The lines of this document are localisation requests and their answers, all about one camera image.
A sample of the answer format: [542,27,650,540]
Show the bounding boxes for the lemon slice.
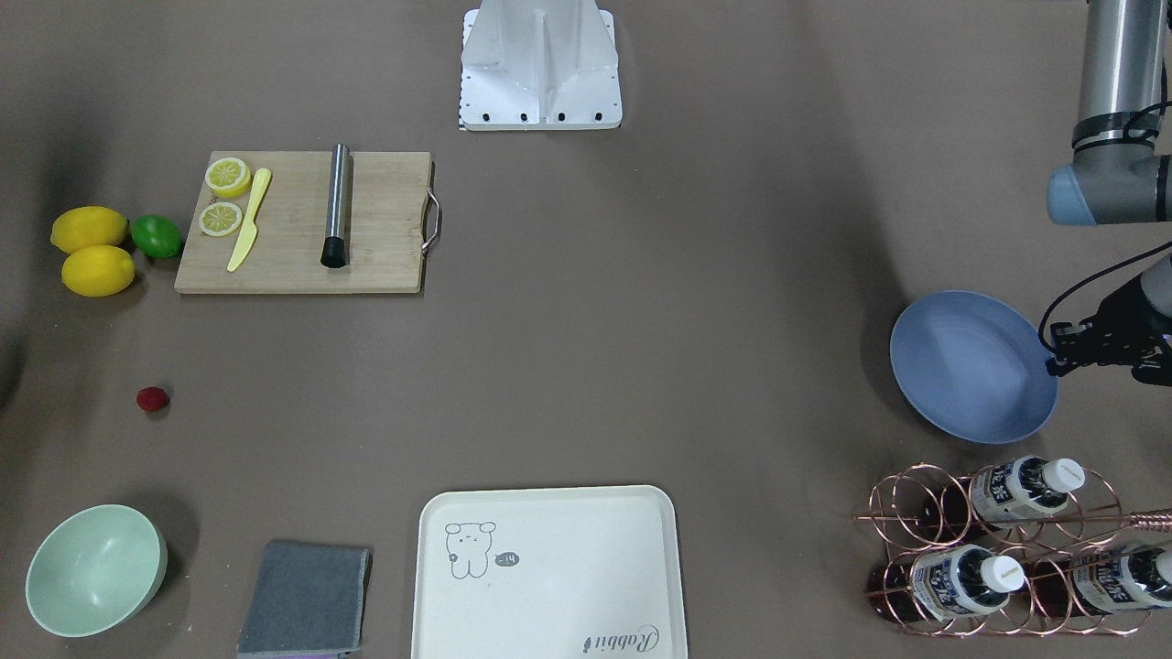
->
[202,156,253,199]
[197,201,245,237]

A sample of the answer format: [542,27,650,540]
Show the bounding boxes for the grey folded cloth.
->
[237,541,370,658]

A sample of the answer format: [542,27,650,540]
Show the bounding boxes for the red strawberry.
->
[136,385,170,414]

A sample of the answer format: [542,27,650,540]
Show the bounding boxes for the dark drink bottle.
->
[866,544,1026,625]
[919,455,1086,542]
[1028,544,1171,618]

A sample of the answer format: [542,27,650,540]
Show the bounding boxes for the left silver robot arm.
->
[1037,1,1171,385]

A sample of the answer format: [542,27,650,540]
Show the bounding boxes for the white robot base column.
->
[458,1,624,131]

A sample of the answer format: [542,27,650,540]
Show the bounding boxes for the copper wire bottle rack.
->
[858,463,1168,638]

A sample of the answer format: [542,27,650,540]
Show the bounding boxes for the lemon slice near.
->
[197,201,245,237]

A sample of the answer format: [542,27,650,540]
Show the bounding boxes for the green bowl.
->
[25,504,168,638]

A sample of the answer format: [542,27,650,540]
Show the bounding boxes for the cream rabbit tray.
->
[411,484,689,658]

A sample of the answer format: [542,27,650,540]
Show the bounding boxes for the yellow lemon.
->
[61,243,136,297]
[49,205,129,254]

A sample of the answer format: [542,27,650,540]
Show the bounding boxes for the steel muddler black tip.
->
[320,143,353,269]

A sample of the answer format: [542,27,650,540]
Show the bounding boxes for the dark drink bottle front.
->
[866,544,1026,625]

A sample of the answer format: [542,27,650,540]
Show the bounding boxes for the blue round plate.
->
[890,288,1058,444]

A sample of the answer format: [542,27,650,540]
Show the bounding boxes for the dark drink bottle middle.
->
[919,455,1086,542]

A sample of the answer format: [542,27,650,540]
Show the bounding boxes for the lemon slice far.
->
[202,156,253,199]

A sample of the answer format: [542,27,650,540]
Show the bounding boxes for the green lime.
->
[129,215,184,259]

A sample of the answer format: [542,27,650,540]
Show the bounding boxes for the yellow plastic knife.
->
[226,167,273,274]

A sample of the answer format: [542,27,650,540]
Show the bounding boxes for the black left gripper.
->
[1047,293,1172,385]

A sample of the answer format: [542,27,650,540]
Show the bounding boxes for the wooden cutting board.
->
[175,151,434,295]

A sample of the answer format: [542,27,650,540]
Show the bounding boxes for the dark drink bottle back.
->
[1028,544,1171,618]

